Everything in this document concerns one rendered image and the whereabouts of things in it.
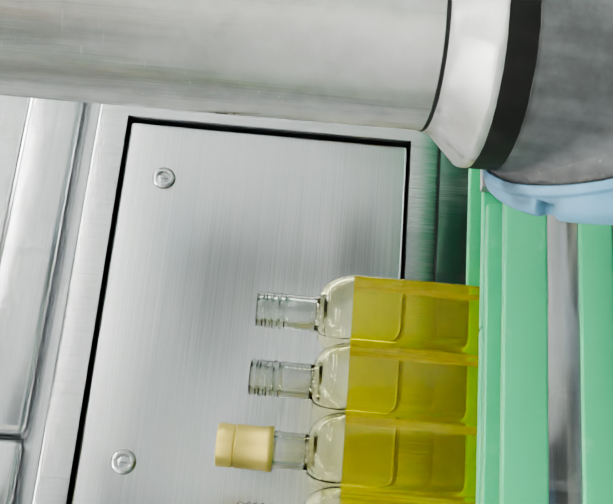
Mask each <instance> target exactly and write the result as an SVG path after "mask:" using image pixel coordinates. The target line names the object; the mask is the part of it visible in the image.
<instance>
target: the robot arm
mask: <svg viewBox="0 0 613 504"><path fill-rule="evenodd" d="M0 96H10V97H22V98H35V99H47V100H59V101H71V102H83V103H95V104H107V105H119V106H131V107H143V108H155V109H167V110H179V111H191V112H203V113H213V114H224V115H237V116H250V117H262V118H275V119H287V120H299V121H312V122H324V123H336V124H348V125H360V126H372V127H383V128H395V129H407V130H417V131H420V132H422V133H425V134H427V135H429V136H430V137H431V138H432V139H433V141H434V142H435V143H436V144H437V146H438V147H439V148H440V149H441V150H442V152H443V153H444V154H445V155H446V156H447V158H448V159H449V160H450V161H451V163H452V164H453V165H454V166H457V167H460V168H469V169H481V171H482V175H483V177H484V178H485V183H486V186H487V188H488V190H489V191H490V193H491V194H492V195H493V196H494V197H495V198H496V199H498V200H499V201H501V202H502V203H503V204H505V205H507V206H509V207H511V208H514V209H516V210H518V211H521V212H524V213H527V214H530V215H534V216H543V215H555V217H556V219H557V220H559V221H563V222H570V223H579V224H592V225H613V0H0Z"/></svg>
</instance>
